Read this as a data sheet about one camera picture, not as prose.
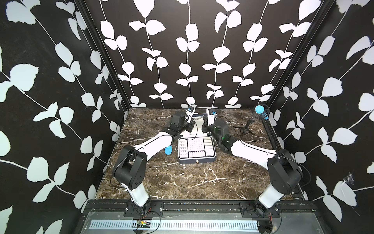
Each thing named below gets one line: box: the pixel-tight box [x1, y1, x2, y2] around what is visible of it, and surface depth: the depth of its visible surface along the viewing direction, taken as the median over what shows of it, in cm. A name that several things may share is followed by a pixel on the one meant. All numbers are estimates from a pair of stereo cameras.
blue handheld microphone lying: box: [164, 145, 173, 156], surface depth 95 cm
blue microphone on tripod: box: [254, 104, 269, 120], surface depth 87 cm
